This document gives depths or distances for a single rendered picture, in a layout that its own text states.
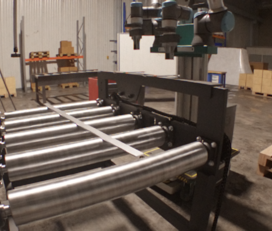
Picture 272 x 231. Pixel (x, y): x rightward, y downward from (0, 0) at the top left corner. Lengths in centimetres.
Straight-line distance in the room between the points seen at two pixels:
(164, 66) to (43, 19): 718
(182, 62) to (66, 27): 996
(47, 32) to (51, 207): 1099
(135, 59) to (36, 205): 558
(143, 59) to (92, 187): 551
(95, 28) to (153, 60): 663
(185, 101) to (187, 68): 33
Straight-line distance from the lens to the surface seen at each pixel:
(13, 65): 1120
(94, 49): 1212
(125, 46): 601
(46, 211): 68
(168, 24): 132
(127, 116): 140
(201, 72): 199
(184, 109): 221
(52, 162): 94
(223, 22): 164
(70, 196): 68
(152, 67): 612
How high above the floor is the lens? 127
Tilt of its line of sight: 15 degrees down
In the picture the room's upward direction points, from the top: straight up
